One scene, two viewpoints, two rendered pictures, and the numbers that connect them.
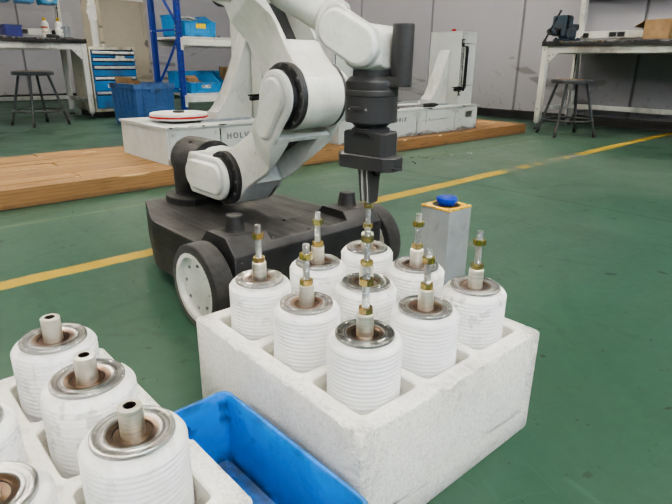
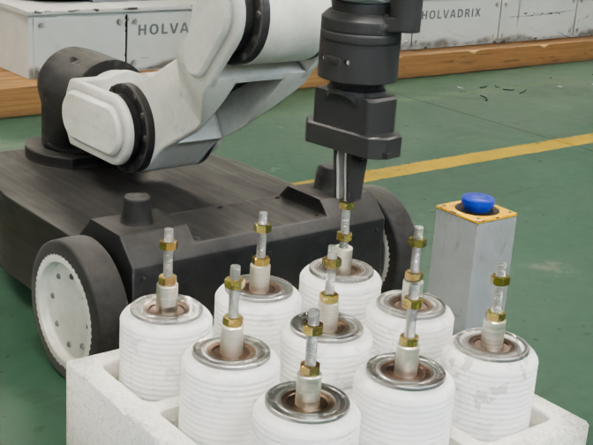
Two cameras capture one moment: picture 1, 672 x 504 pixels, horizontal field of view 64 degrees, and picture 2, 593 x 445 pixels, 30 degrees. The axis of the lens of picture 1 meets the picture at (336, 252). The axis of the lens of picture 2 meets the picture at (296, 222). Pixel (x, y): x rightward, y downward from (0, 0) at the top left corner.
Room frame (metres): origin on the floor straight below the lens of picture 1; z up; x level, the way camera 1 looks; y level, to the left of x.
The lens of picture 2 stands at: (-0.27, -0.06, 0.71)
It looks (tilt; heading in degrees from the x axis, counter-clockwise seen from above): 18 degrees down; 3
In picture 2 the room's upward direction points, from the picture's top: 4 degrees clockwise
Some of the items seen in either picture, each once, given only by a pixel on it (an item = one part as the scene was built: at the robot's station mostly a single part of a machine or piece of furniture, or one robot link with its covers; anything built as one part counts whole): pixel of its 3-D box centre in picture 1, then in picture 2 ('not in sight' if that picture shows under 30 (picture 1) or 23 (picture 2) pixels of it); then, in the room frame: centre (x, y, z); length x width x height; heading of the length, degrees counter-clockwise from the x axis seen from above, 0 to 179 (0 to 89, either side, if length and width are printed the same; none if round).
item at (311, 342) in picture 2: (365, 296); (311, 350); (0.61, -0.04, 0.30); 0.01 x 0.01 x 0.08
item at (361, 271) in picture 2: (367, 247); (341, 270); (0.94, -0.06, 0.25); 0.08 x 0.08 x 0.01
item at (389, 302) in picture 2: (416, 265); (410, 305); (0.85, -0.14, 0.25); 0.08 x 0.08 x 0.01
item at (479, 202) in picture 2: (446, 201); (477, 204); (1.02, -0.21, 0.32); 0.04 x 0.04 x 0.02
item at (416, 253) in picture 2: (417, 235); (416, 260); (0.85, -0.14, 0.30); 0.01 x 0.01 x 0.08
